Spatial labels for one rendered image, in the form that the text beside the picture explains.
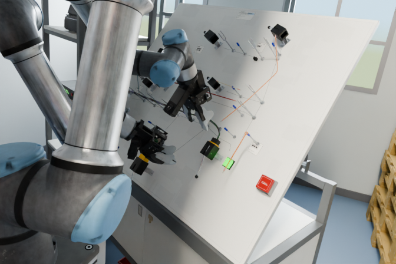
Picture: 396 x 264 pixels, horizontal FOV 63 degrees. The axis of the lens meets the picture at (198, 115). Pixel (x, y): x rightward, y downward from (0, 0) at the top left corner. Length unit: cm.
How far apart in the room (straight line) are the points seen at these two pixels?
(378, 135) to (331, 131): 42
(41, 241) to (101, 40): 37
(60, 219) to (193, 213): 82
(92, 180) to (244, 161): 82
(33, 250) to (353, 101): 316
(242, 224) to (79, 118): 80
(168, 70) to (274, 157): 55
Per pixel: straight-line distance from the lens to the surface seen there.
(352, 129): 355
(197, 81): 108
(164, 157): 112
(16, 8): 88
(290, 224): 157
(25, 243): 66
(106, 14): 55
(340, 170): 369
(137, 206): 166
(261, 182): 117
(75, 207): 53
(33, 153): 60
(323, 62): 136
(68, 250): 76
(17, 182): 59
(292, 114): 127
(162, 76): 89
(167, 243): 153
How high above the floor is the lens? 165
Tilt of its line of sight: 17 degrees down
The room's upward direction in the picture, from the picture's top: 7 degrees clockwise
